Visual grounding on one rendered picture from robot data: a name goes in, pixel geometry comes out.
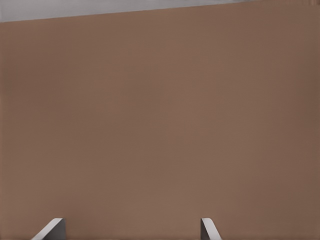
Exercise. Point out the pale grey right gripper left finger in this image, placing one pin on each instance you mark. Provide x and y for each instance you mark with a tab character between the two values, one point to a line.
53	231

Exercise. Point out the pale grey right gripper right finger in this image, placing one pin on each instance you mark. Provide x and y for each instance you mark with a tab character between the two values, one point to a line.
209	231

